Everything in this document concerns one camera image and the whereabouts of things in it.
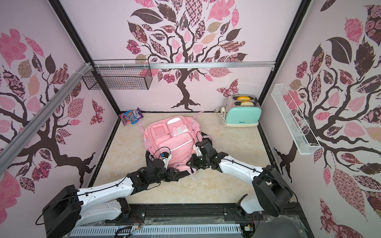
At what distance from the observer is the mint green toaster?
1.02 m

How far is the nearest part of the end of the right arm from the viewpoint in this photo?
62 centimetres

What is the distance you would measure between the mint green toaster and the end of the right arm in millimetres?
440
